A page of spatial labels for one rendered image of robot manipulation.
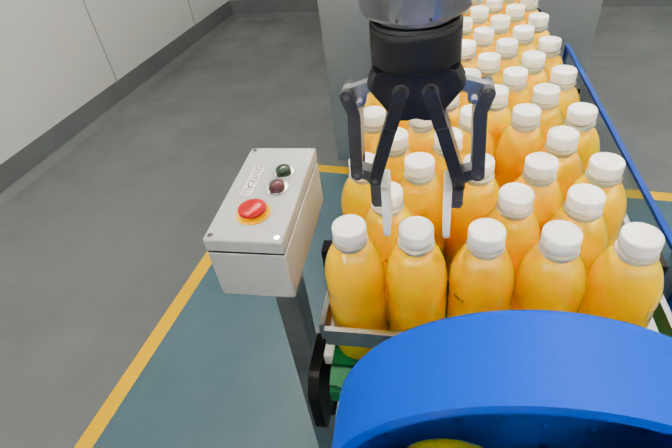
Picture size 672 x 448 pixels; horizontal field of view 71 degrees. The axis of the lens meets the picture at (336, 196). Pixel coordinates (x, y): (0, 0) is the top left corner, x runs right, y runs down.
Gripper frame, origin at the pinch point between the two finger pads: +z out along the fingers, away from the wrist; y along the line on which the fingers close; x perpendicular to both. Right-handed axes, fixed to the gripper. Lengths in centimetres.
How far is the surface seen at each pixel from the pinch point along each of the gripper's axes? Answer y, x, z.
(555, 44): 23, 50, 3
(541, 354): 7.5, -22.9, -9.0
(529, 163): 13.4, 12.0, 2.7
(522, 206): 11.6, 4.4, 3.3
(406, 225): -1.1, 0.1, 2.7
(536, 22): 22, 63, 4
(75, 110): -231, 209, 99
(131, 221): -146, 119, 114
